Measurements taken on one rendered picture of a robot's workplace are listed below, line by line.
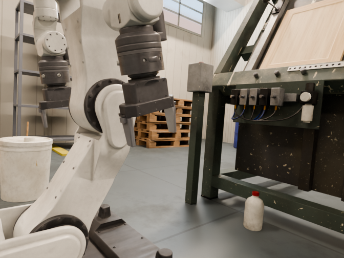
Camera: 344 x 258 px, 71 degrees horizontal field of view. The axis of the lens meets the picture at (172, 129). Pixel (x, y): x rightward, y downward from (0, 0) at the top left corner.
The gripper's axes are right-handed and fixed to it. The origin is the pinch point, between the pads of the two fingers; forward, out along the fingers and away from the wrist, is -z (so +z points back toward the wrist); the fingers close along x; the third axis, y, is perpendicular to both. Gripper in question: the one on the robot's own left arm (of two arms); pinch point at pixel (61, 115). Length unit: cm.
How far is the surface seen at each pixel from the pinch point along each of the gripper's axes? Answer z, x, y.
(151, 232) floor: -65, 34, 4
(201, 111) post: -13, 92, 22
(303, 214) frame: -62, 97, -43
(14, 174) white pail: -41, -11, 78
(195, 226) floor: -69, 58, -3
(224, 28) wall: 108, 464, 290
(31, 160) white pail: -35, -1, 76
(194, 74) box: 10, 90, 25
